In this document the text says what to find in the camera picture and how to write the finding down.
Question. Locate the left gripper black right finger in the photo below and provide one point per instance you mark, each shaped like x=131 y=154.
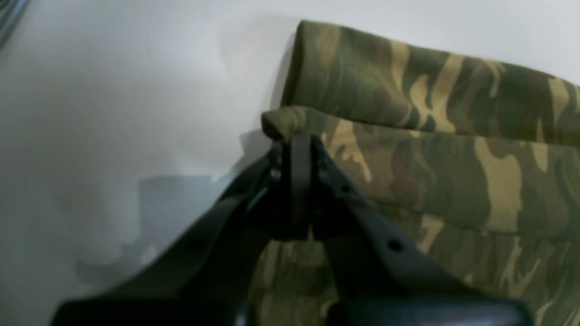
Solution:
x=368 y=254

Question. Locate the camouflage t-shirt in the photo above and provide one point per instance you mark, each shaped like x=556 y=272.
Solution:
x=476 y=161

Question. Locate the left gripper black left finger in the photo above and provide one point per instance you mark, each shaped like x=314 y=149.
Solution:
x=216 y=257

